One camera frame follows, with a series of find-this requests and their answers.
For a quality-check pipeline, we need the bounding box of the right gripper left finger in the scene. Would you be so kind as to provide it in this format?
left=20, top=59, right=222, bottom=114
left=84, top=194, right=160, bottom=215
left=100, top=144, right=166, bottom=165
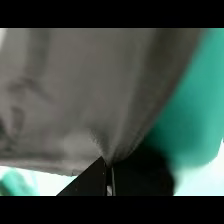
left=56, top=156, right=108, bottom=197

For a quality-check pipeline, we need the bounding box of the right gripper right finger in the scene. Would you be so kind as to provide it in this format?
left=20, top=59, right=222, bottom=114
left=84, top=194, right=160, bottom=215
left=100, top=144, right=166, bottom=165
left=111, top=143, right=178, bottom=197

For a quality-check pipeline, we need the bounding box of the grey garment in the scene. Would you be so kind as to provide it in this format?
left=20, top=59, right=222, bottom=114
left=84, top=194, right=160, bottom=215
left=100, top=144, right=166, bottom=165
left=0, top=27, right=209, bottom=177

